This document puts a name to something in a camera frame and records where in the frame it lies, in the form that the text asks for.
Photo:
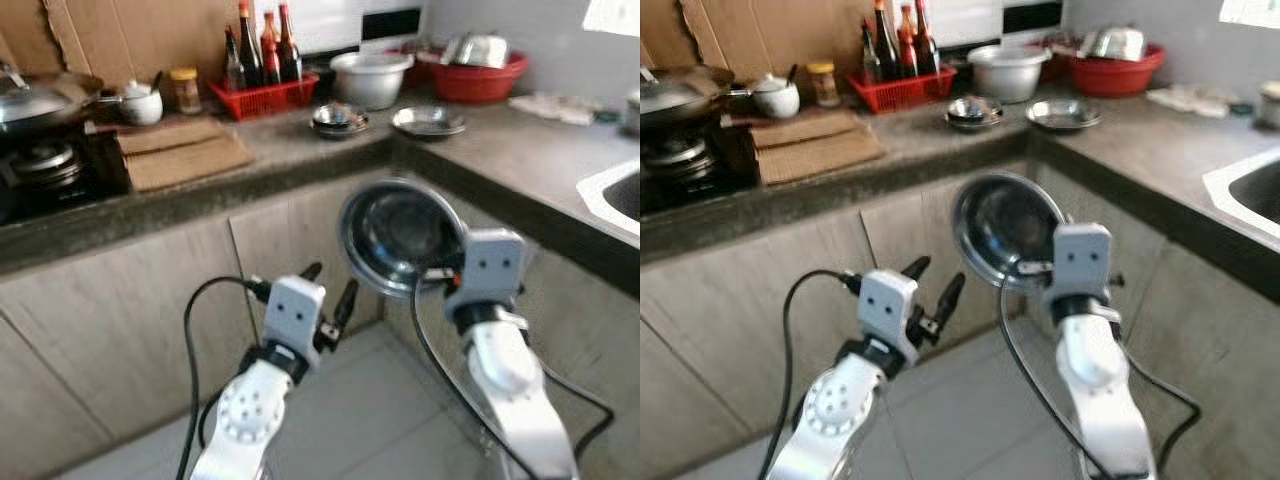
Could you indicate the dark wok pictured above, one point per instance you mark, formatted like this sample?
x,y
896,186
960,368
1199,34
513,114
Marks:
x,y
75,115
710,108

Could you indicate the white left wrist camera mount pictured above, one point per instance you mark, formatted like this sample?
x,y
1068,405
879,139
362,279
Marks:
x,y
887,305
293,315

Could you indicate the white window frame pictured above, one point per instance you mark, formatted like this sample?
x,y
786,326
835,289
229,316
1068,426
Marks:
x,y
610,15
1250,12

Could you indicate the steel wok lid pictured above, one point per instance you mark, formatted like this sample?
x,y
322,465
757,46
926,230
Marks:
x,y
30,100
665,92

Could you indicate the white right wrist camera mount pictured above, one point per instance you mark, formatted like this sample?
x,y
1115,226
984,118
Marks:
x,y
1080,258
490,265

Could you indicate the black round plate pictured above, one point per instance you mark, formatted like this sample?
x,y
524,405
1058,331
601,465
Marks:
x,y
340,132
973,126

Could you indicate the stainless steel double sink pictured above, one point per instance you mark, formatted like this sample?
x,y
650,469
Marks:
x,y
600,190
1230,180

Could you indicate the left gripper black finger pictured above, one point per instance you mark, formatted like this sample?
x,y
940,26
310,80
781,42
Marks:
x,y
311,272
948,298
346,302
915,268

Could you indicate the dark sauce bottle red label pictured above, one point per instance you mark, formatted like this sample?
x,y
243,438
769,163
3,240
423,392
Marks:
x,y
927,45
289,50

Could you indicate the tall dark soy bottle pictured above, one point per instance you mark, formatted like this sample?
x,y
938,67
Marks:
x,y
886,50
250,55

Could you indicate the crumpled beige cloth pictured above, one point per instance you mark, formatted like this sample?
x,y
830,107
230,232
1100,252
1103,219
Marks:
x,y
550,108
1188,99

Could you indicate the green scouring pad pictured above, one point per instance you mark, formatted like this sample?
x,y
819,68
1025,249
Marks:
x,y
1240,107
605,115

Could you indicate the white ceramic condiment pot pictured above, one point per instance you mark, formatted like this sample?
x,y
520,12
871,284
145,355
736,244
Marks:
x,y
140,105
775,98

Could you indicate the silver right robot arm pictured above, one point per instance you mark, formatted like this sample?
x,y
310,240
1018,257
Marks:
x,y
510,380
1095,370

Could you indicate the clear glass pourer bottle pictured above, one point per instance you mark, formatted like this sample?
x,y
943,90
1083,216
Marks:
x,y
870,58
235,65

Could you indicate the corrugated brown cardboard sheet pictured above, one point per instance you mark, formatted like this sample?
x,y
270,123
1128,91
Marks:
x,y
820,162
190,168

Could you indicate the red slotted bottle basket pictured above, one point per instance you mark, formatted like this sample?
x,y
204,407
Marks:
x,y
265,100
900,93

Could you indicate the shallow steel bowl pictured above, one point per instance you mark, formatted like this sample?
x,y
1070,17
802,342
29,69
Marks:
x,y
973,108
340,115

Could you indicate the aluminium cooking pot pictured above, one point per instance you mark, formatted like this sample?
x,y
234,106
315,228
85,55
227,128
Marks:
x,y
370,85
1008,78

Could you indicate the black gas stove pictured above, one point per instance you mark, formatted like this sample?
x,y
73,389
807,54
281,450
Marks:
x,y
680,155
40,165

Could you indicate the upright brown cardboard panel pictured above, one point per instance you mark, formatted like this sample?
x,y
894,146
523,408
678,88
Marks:
x,y
760,35
120,40

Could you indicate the yellow lidded glass jar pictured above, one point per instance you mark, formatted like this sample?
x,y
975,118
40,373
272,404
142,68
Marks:
x,y
822,86
186,92

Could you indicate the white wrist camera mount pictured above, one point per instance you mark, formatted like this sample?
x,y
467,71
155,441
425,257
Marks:
x,y
887,305
293,315
490,265
1080,258

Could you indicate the red plastic basin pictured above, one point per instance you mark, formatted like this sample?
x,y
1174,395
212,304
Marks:
x,y
1115,78
475,85

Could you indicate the orange sauce bottle red cap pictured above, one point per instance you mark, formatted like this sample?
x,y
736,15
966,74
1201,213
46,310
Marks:
x,y
907,50
270,55

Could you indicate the flat brown cardboard sheet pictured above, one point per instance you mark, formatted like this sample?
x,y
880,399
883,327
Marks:
x,y
805,128
170,135

